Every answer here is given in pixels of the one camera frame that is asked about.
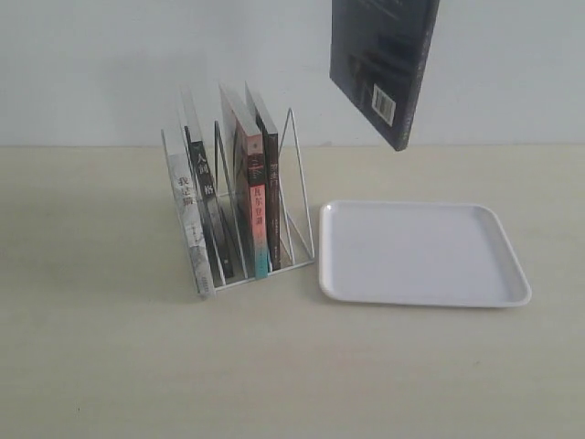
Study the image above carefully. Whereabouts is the dark blue spine book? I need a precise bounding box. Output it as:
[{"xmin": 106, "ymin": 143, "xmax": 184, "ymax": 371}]
[{"xmin": 329, "ymin": 0, "xmax": 440, "ymax": 152}]

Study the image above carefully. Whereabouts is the dark brown spine book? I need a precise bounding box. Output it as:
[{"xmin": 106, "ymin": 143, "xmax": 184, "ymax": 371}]
[{"xmin": 245, "ymin": 83, "xmax": 282, "ymax": 271}]

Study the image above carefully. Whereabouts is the red teal spine book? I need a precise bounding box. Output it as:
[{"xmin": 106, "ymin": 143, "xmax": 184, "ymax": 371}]
[{"xmin": 218, "ymin": 84, "xmax": 269, "ymax": 279}]

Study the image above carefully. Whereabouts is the black grey spine book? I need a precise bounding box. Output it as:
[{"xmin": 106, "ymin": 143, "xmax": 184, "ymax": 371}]
[{"xmin": 181, "ymin": 89, "xmax": 234, "ymax": 280}]

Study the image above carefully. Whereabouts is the grey marbled white book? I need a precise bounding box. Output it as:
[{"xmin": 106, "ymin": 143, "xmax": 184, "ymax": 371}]
[{"xmin": 161, "ymin": 92, "xmax": 215, "ymax": 299}]

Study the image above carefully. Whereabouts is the white plastic tray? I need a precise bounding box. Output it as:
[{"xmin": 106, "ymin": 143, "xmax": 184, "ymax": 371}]
[{"xmin": 318, "ymin": 200, "xmax": 532, "ymax": 308}]

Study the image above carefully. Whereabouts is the white wire book rack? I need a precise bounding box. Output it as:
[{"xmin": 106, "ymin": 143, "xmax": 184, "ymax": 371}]
[{"xmin": 178, "ymin": 109, "xmax": 316, "ymax": 299}]

